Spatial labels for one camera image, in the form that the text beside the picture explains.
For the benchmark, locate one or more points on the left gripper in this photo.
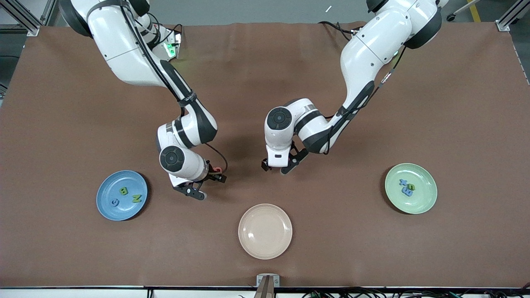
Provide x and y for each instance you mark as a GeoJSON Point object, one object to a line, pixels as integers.
{"type": "Point", "coordinates": [265, 164]}

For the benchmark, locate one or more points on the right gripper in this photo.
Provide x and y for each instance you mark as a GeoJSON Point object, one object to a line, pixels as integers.
{"type": "Point", "coordinates": [211, 174]}

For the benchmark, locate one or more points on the red foam letter Q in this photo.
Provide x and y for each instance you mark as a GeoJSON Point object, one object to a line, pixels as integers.
{"type": "Point", "coordinates": [216, 169]}

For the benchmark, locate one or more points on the green foam letter B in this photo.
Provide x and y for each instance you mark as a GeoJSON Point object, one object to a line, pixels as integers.
{"type": "Point", "coordinates": [123, 191]}

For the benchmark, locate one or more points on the blue foam letter C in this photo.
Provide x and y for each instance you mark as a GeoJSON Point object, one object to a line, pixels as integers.
{"type": "Point", "coordinates": [112, 202]}

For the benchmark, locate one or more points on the blue foam letter m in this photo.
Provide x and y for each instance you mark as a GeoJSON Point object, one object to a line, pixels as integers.
{"type": "Point", "coordinates": [408, 192]}

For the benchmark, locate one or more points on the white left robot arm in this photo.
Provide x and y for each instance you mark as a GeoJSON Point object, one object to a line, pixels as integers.
{"type": "Point", "coordinates": [372, 45]}

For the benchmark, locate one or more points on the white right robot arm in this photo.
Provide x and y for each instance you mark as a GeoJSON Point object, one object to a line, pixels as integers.
{"type": "Point", "coordinates": [120, 45]}

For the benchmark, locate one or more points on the beige plate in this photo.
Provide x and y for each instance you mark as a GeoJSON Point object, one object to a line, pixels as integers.
{"type": "Point", "coordinates": [265, 231]}

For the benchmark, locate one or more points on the blue plate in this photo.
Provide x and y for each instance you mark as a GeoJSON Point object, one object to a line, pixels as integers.
{"type": "Point", "coordinates": [124, 211]}

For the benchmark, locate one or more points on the green plate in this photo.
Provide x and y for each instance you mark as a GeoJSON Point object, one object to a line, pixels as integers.
{"type": "Point", "coordinates": [422, 198]}

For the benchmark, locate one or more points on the brown table mat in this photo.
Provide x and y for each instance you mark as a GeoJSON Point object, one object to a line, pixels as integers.
{"type": "Point", "coordinates": [265, 82]}

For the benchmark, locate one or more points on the white table edge strip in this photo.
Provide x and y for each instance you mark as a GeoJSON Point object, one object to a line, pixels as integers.
{"type": "Point", "coordinates": [83, 293]}

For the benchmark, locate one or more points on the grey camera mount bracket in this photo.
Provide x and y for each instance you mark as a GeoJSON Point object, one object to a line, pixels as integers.
{"type": "Point", "coordinates": [267, 283]}

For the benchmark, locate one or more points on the aluminium frame profile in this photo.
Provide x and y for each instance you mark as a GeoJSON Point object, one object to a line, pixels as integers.
{"type": "Point", "coordinates": [25, 18]}
{"type": "Point", "coordinates": [511, 16]}

